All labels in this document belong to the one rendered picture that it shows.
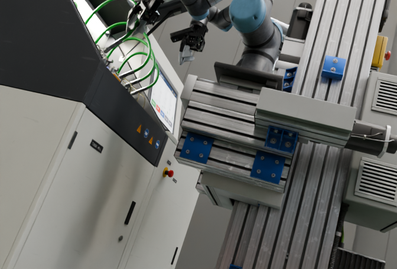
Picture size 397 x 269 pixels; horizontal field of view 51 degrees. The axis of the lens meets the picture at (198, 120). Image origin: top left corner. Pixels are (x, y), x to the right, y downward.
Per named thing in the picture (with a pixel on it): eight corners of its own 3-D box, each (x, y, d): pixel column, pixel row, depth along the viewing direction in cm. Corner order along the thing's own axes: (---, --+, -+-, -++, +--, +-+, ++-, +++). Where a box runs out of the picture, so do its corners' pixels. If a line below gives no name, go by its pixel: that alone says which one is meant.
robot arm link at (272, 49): (279, 69, 146) (288, 37, 151) (268, 47, 136) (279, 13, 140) (247, 67, 152) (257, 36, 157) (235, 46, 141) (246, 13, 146)
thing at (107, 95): (88, 107, 139) (107, 66, 144) (77, 105, 141) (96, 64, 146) (154, 165, 193) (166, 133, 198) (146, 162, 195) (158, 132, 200)
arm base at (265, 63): (272, 98, 146) (279, 74, 150) (272, 78, 133) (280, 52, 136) (230, 88, 150) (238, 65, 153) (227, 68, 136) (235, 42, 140)
